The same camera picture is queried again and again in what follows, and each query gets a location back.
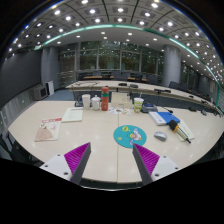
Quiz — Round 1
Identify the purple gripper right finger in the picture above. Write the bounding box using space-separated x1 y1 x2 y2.
132 144 180 185

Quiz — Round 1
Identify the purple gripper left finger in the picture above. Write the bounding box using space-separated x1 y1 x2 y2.
41 142 91 185

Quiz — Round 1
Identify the grey computer mouse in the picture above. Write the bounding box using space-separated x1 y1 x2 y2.
154 131 167 141

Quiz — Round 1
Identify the round teal mouse pad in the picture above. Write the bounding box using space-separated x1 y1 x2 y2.
113 125 147 148

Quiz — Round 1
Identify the red and white booklet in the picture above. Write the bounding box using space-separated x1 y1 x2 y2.
35 118 62 142

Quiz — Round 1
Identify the black yellow microphone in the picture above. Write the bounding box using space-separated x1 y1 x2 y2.
169 120 190 143

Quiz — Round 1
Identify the white book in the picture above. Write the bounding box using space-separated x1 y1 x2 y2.
149 112 166 126

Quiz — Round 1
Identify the white paper under microphone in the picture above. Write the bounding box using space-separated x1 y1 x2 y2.
177 119 195 142

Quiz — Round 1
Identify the white paper document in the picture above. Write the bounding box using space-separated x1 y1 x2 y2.
62 107 83 122

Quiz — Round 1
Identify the blue folder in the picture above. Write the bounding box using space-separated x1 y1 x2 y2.
158 112 180 125

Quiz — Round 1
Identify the dark desk device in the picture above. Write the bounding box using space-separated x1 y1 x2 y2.
141 103 158 113

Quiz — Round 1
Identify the colourful leaflet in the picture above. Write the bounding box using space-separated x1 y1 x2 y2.
108 107 131 116

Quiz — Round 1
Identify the green drink cup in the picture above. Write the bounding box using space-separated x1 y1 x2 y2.
134 97 144 113

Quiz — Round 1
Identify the white paper cup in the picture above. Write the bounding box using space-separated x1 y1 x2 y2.
82 94 90 109

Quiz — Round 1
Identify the white lidded mug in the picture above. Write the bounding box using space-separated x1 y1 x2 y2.
91 95 101 110

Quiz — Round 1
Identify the brown cardboard box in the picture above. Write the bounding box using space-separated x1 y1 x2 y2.
111 92 132 108

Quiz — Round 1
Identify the red thermos bottle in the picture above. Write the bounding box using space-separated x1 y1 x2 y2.
101 86 109 111

